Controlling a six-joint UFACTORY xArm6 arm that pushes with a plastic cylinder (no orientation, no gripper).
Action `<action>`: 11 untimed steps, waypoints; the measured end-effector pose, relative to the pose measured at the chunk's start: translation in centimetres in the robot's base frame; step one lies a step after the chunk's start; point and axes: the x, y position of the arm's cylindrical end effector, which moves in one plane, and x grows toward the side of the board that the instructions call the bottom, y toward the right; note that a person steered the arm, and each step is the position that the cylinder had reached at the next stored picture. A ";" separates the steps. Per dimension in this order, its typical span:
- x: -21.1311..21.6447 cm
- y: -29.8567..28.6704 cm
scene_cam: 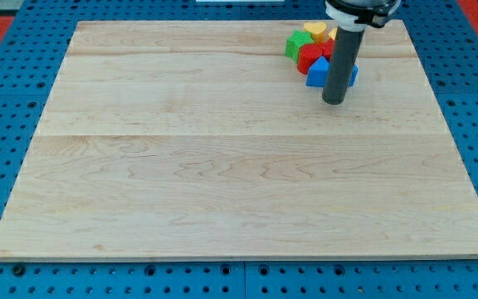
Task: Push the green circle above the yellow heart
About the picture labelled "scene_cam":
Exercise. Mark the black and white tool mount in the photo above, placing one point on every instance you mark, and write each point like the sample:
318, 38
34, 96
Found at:
357, 15

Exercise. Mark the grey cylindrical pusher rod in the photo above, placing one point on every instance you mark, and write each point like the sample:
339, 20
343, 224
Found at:
341, 64

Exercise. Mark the yellow heart block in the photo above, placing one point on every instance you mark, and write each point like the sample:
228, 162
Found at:
316, 30

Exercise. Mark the yellow block behind rod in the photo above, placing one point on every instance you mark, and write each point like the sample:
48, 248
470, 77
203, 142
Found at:
333, 33

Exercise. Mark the red block behind rod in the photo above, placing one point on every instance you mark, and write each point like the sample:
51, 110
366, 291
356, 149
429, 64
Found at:
327, 49

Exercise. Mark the blue block behind rod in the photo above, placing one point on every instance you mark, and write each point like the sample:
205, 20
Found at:
354, 74

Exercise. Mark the red rounded block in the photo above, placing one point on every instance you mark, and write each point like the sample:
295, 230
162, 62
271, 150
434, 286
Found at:
308, 55

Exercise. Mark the blue triangular block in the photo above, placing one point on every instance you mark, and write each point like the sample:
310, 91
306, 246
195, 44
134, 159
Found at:
317, 73

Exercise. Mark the green star block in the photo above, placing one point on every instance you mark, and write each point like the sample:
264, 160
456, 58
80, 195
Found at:
294, 43

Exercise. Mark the light wooden board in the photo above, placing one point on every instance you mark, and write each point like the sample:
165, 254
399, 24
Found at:
187, 141

